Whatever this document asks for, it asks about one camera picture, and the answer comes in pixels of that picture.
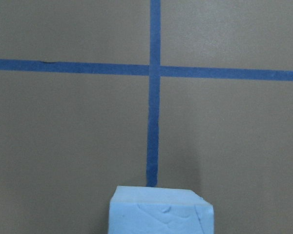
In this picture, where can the light blue foam block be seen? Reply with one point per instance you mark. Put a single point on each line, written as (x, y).
(148, 210)

